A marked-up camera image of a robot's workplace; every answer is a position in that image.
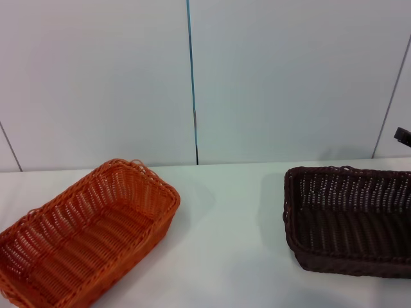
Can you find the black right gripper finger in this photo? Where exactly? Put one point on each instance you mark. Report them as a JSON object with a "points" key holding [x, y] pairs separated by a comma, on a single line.
{"points": [[404, 136]]}

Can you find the dark brown woven basket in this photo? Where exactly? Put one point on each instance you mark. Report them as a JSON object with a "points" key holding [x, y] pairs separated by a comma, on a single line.
{"points": [[346, 231]]}

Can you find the orange woven plastic basket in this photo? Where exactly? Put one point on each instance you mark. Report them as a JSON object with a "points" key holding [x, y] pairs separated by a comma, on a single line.
{"points": [[96, 237]]}

